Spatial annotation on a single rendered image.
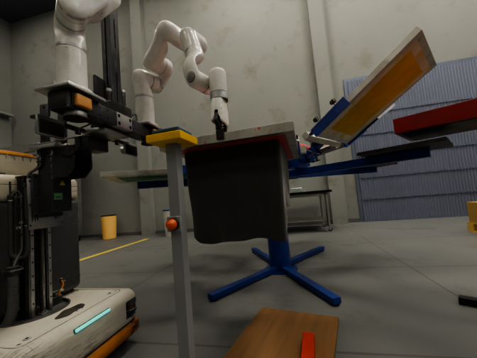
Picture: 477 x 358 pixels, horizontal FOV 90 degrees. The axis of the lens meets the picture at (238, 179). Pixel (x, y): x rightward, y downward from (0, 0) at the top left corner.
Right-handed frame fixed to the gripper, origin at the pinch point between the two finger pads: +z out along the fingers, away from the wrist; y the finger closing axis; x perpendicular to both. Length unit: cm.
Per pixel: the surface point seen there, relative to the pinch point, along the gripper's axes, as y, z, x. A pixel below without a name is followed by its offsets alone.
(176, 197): 21.1, 24.2, -10.7
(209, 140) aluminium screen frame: 1.9, 1.7, -5.2
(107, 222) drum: -375, 61, -433
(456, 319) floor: -59, 98, 99
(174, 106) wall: -436, -218, -268
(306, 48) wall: -456, -298, 63
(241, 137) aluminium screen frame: 1.9, 2.3, 8.9
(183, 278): 21, 51, -10
